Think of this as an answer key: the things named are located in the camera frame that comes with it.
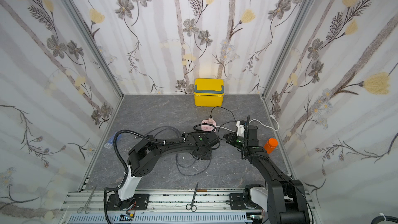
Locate black usb cable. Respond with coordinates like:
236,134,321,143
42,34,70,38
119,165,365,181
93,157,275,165
210,106,238,141

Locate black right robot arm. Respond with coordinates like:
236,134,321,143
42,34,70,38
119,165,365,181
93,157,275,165
224,121,313,224

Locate pink power strip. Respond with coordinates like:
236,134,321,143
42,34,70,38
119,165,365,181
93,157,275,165
201,119,217,132

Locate orange cylindrical bottle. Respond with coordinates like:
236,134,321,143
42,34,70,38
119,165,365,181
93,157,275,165
263,138,278,154

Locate blue transparent plastic case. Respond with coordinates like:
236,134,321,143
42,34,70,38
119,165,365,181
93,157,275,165
104,133,116,149

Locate silver surgical scissors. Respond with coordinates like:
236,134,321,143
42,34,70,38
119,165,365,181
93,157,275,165
77,187,96,214

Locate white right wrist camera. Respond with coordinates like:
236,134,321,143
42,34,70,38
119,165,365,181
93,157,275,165
236,120,247,138

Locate white power strip cord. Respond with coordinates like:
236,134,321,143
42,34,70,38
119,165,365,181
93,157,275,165
216,114,280,133

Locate yellow storage box grey handle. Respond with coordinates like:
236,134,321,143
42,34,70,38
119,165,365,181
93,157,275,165
194,78,224,107

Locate dark grey usb cable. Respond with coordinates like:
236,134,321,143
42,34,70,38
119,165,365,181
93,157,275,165
144,126,182,138

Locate black handled scissors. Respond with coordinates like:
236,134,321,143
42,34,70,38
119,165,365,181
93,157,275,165
186,183,199,212

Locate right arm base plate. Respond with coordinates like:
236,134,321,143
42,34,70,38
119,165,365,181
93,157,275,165
229,193,260,210

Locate white slotted cable duct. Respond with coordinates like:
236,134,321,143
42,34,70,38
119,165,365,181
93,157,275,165
66,213,252,224

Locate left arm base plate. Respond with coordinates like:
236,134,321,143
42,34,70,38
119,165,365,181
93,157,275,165
105,194,150,211

